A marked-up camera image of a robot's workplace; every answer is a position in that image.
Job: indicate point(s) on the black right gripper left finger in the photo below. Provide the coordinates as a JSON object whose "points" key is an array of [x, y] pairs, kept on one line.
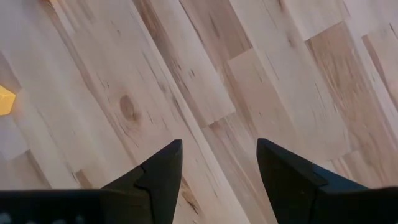
{"points": [[155, 186]]}

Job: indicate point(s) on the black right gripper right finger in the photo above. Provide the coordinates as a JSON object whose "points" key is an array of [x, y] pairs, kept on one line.
{"points": [[292, 186]]}

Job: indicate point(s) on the thick yellow block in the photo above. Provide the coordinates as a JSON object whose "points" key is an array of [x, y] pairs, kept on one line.
{"points": [[6, 101]]}

